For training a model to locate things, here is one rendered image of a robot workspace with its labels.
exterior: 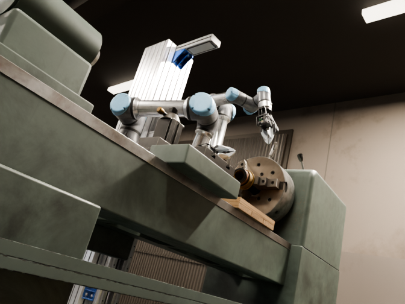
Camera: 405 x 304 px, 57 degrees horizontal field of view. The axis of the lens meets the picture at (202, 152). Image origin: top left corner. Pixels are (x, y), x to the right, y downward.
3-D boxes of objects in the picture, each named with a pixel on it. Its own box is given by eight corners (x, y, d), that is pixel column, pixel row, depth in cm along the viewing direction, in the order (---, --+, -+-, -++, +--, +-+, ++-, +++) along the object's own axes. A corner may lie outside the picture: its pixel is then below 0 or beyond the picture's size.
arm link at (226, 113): (193, 171, 241) (212, 100, 261) (213, 180, 247) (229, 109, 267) (202, 168, 231) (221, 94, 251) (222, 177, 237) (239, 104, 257)
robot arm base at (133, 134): (105, 142, 199) (111, 126, 202) (126, 154, 208) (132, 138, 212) (122, 140, 188) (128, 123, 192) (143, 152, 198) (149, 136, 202)
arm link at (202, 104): (117, 125, 198) (217, 126, 185) (104, 111, 184) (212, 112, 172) (121, 105, 202) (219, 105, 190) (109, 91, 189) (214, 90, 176)
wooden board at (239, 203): (203, 221, 174) (205, 213, 175) (273, 230, 152) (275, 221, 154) (163, 201, 153) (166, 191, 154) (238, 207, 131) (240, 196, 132)
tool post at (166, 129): (163, 151, 143) (170, 128, 146) (178, 150, 139) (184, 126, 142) (150, 142, 138) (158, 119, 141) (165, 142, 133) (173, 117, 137)
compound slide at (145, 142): (170, 171, 149) (173, 160, 150) (189, 172, 143) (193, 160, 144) (135, 149, 134) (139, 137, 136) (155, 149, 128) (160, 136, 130)
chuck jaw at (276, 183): (263, 183, 178) (286, 183, 171) (261, 193, 176) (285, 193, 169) (252, 174, 170) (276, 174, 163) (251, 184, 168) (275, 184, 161)
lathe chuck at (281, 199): (224, 214, 189) (247, 158, 197) (278, 232, 169) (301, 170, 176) (215, 208, 183) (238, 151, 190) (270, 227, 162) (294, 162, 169)
